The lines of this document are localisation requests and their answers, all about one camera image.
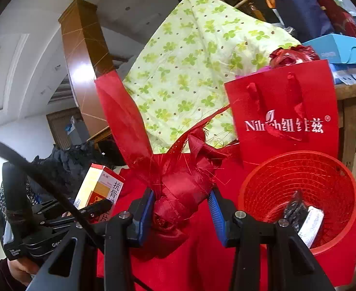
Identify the light blue cardboard box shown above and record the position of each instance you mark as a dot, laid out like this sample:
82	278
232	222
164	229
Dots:
332	47

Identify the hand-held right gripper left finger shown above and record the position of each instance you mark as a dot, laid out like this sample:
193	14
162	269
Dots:
146	216

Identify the ceiling air vent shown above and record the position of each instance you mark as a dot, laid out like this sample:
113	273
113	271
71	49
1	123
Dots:
59	91

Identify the crumpled red plastic bag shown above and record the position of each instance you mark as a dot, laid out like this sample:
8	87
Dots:
290	56

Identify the red ribbon flower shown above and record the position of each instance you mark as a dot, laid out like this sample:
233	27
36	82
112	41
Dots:
181	182

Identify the red plastic mesh basket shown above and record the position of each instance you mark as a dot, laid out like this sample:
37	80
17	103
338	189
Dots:
287	172

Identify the dark cloth pile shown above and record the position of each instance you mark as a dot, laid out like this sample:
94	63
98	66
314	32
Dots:
68	160

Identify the navy blue cushion bag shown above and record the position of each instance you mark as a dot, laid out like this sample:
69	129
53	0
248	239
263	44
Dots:
299	9

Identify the blue and white patterned package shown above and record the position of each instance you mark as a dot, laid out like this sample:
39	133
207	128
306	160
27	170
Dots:
347	74

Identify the green floral quilt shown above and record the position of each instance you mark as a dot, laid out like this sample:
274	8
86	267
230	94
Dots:
196	51

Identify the red paper gift bag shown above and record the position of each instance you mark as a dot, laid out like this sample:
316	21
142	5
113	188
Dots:
317	103

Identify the orange white medicine box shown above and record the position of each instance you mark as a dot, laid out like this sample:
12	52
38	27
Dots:
102	182

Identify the black wrapper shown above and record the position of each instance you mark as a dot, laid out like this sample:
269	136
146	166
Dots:
294	209

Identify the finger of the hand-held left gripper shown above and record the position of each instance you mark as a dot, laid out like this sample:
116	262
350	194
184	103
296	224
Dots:
50	207
96	209

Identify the red blanket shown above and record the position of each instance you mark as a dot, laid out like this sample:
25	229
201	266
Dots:
196	266

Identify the wooden door frame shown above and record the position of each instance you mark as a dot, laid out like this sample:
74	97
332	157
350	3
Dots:
55	127

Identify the dotted dark cloth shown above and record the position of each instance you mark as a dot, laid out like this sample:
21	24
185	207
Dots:
0	201

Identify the small white carton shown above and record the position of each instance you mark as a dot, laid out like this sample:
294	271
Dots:
313	224

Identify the person's left hand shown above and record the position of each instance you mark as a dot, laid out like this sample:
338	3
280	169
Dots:
18	268

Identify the red gift box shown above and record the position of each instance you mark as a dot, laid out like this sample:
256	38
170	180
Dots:
344	21

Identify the dark wooden cabinet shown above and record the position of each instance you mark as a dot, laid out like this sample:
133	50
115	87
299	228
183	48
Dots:
108	154

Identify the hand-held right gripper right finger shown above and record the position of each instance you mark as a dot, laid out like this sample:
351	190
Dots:
216	218

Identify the rough wooden table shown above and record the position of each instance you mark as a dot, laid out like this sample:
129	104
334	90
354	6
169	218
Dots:
350	112

